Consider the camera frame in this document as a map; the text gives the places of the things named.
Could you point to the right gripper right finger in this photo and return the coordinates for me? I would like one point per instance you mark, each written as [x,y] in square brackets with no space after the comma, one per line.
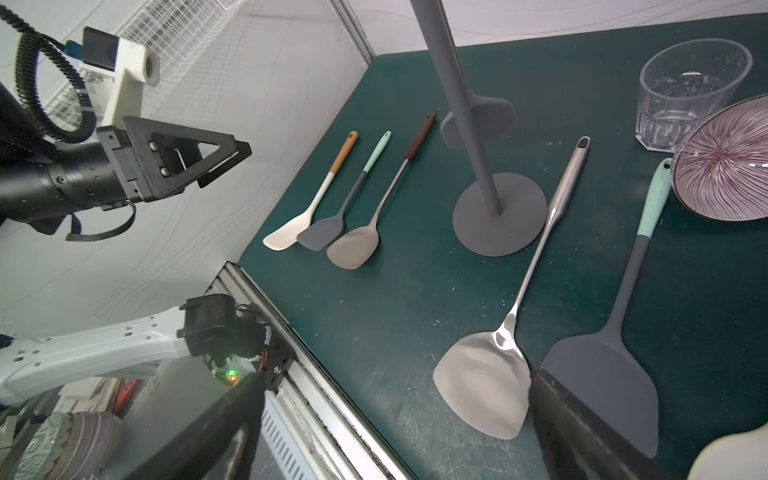
[575,443]

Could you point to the cream spatula wooden handle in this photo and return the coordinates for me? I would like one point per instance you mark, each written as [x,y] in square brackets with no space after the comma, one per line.
[736,456]

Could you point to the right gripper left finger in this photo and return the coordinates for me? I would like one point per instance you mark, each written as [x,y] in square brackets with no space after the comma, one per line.
[233,420]

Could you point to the clear drinking glass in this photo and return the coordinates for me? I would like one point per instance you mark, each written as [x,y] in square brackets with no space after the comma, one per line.
[684,85]

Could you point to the grey utensil rack stand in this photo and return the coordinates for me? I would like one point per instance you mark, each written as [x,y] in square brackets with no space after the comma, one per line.
[500,213]

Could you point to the grey turner mint handle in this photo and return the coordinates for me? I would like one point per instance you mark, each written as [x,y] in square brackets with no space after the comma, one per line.
[597,368]

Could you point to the white wire basket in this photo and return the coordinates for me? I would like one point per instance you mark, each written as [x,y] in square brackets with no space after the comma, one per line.
[179,32]

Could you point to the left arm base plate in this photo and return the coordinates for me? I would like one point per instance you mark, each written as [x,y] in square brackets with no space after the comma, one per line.
[265,351]

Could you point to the pink striped bowl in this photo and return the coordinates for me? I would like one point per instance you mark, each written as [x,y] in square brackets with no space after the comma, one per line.
[720,169]

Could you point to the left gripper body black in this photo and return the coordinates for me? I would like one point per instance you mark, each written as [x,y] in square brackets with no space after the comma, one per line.
[123,160]

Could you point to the white vent strip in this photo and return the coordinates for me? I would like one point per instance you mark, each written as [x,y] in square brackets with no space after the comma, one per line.
[294,460]

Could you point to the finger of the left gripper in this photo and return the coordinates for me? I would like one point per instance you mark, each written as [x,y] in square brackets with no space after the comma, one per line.
[192,141]
[244,151]

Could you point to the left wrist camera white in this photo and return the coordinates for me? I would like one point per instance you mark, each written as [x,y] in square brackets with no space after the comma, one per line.
[115,71]

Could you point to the steel turner metal handle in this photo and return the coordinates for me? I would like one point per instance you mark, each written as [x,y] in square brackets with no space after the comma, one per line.
[484,377]

